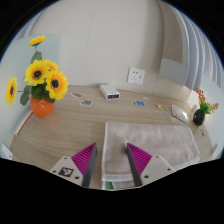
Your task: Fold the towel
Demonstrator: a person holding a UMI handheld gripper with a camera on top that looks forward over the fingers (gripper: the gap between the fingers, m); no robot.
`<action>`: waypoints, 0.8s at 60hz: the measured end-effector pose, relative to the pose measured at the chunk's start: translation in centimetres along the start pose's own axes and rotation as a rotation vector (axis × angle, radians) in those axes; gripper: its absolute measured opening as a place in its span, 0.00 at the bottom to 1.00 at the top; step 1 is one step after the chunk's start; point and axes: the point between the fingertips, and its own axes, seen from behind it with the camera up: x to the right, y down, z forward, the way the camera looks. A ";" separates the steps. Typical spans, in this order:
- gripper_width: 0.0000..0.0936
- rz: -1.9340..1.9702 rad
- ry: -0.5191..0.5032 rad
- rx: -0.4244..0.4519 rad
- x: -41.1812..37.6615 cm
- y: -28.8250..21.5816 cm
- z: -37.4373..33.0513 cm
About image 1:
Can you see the tiny white sticker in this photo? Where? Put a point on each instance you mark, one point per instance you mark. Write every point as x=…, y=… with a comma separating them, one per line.
x=145, y=98

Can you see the yellow-green sticker card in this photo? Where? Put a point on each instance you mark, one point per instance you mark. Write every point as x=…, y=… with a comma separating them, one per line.
x=163, y=108

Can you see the white wall socket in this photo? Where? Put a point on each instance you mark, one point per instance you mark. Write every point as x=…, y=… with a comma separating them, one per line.
x=136, y=75

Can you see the orange round vase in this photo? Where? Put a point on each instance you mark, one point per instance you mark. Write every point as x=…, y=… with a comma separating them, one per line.
x=41, y=107

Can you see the white panel clamp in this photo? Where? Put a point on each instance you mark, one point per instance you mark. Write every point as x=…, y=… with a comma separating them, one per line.
x=6, y=151
x=213, y=149

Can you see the artificial sunflower bouquet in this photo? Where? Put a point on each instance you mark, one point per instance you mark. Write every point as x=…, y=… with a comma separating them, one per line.
x=37, y=74

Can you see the fan-shaped printed booklet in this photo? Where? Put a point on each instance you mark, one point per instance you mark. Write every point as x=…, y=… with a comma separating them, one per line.
x=179, y=113

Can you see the black round vase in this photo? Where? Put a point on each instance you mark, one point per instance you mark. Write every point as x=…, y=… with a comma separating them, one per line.
x=199, y=117

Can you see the frosted desk divider panel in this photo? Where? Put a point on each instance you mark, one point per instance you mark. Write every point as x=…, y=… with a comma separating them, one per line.
x=13, y=66
x=215, y=126

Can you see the small blue picture card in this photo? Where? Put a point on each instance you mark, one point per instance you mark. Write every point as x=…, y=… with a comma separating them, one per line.
x=139, y=103

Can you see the small pink sticker card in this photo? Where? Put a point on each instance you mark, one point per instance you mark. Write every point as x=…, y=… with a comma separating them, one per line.
x=76, y=95

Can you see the beige towel with green stripe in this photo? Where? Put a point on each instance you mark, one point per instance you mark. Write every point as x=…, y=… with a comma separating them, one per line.
x=156, y=140

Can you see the red and orange flower sprig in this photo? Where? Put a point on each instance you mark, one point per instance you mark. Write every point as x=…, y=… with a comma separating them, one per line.
x=206, y=106

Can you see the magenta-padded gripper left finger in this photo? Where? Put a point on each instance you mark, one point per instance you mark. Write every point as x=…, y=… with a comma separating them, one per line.
x=85, y=158

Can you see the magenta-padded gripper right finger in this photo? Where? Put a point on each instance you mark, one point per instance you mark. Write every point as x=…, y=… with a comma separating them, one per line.
x=138, y=160

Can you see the small white box device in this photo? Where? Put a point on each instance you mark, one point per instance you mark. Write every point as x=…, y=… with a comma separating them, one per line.
x=109, y=91

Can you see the small green sticker card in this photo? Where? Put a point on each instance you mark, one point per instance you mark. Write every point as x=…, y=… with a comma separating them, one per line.
x=86, y=102

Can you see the light grey pleated curtain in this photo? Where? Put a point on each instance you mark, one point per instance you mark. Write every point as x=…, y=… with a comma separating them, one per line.
x=190, y=56

